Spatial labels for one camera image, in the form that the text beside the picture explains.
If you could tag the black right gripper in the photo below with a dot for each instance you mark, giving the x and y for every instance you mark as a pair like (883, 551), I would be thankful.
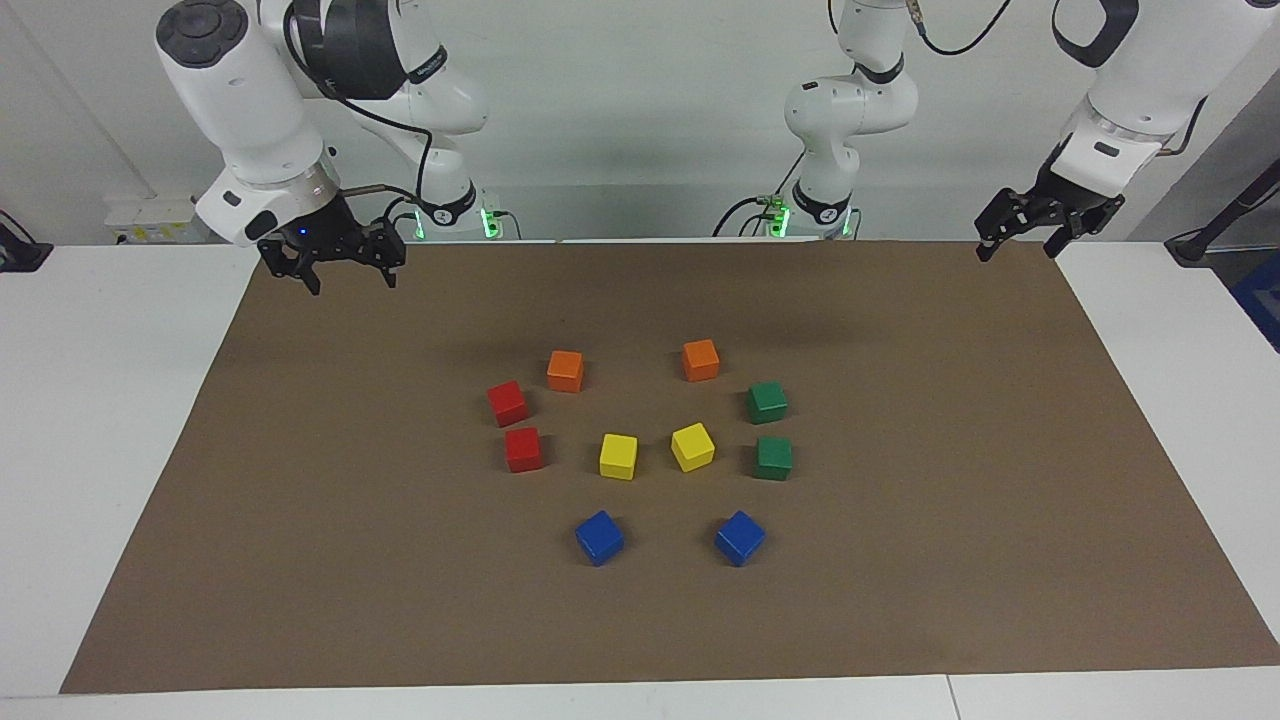
(320, 235)

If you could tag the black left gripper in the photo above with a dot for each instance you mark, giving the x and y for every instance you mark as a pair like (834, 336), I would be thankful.
(1070, 200)

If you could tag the red wooden cube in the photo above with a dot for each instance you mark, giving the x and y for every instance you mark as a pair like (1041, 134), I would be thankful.
(507, 403)
(523, 450)

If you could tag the green wooden cube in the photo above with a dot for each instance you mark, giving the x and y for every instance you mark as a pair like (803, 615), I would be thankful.
(767, 403)
(773, 458)

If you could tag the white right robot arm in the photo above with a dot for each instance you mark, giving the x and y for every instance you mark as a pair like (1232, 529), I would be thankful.
(240, 100)

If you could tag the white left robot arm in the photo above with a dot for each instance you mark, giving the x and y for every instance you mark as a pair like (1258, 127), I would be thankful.
(850, 110)

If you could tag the black stand leg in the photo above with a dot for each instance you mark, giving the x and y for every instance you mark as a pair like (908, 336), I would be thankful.
(1215, 225)

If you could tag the white power strip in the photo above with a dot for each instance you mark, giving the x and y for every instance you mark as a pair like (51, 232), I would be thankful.
(155, 220)

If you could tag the blue crate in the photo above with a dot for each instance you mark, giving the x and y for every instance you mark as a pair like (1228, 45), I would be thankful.
(1262, 300)

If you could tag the orange wooden cube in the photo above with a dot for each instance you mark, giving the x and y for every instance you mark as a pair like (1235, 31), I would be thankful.
(701, 360)
(565, 371)

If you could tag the yellow wooden cube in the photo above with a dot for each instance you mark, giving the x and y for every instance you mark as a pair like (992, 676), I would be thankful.
(693, 447)
(618, 456)

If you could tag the brown paper mat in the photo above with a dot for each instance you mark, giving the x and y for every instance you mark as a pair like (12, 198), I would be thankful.
(900, 560)

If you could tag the blue wooden cube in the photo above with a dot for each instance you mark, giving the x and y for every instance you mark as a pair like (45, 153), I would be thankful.
(740, 538)
(600, 538)

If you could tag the black clamp mount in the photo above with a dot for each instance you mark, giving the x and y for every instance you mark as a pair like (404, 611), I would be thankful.
(20, 252)

